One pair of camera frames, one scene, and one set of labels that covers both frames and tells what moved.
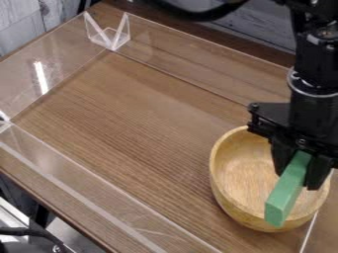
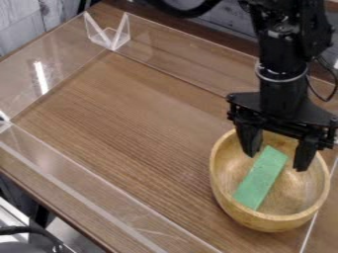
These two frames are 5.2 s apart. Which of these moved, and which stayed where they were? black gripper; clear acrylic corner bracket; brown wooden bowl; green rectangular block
Moved: green rectangular block; black gripper
Stayed: brown wooden bowl; clear acrylic corner bracket
